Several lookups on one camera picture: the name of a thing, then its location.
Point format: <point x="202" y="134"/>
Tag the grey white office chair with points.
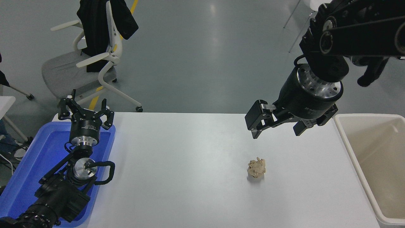
<point x="63" y="71"/>

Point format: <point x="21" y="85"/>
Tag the white metal-legged chair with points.
<point x="295" y="28"/>

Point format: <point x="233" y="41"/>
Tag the large pale plastic bin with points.
<point x="379" y="158"/>

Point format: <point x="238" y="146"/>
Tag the blue plastic tray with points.
<point x="34" y="158"/>

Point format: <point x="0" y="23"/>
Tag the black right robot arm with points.
<point x="354" y="28"/>

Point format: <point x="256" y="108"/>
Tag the tan paper ball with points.
<point x="257" y="168"/>

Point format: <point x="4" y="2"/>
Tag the black jacket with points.
<point x="95" y="28"/>

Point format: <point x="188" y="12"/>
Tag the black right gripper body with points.
<point x="300" y="101"/>

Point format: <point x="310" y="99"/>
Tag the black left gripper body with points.
<point x="85" y="126"/>

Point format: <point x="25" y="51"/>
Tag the small white side table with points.
<point x="5" y="106"/>

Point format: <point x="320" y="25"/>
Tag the grey chair leg with caster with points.
<point x="19" y="91"/>

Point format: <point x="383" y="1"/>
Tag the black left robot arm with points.
<point x="60" y="193"/>

